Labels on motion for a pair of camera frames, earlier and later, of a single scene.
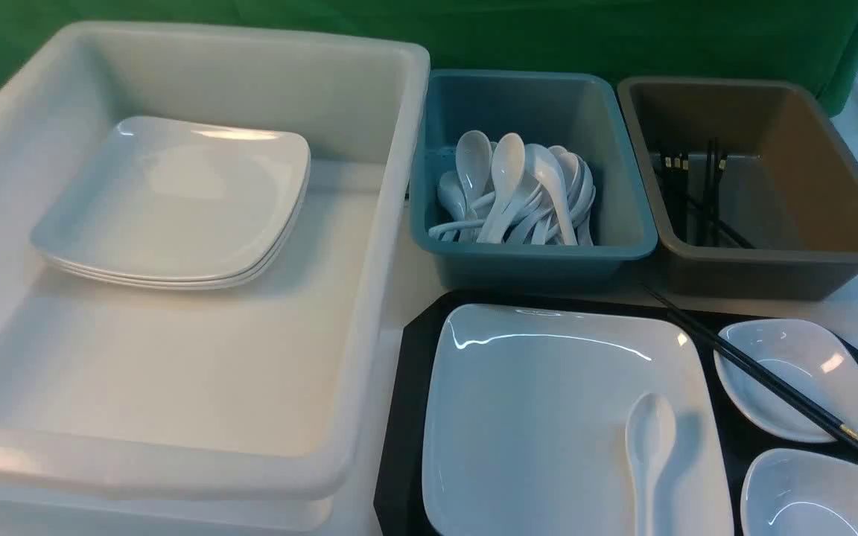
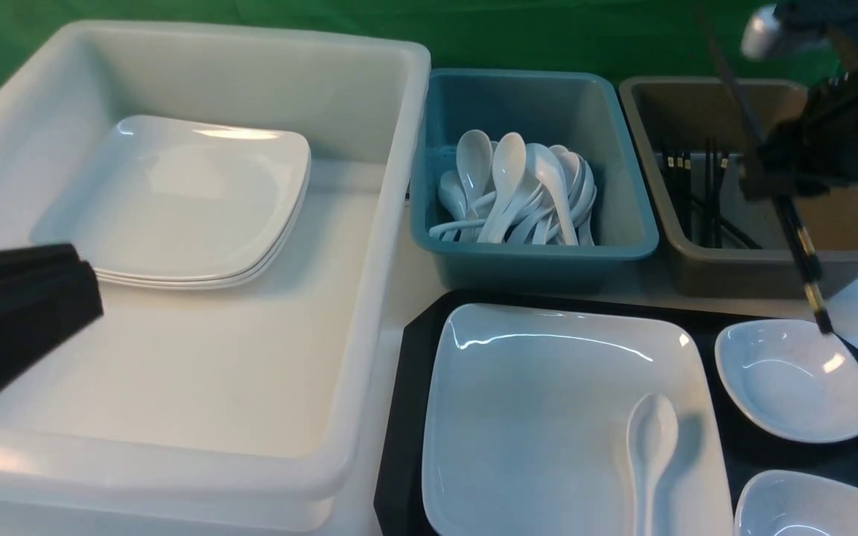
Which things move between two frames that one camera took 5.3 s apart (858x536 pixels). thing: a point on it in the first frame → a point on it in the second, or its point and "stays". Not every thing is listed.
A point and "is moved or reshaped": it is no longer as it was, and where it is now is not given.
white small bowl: (809, 358) stays
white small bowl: (802, 492) is moved or reshaped
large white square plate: (524, 426) stays
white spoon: (650, 432) stays
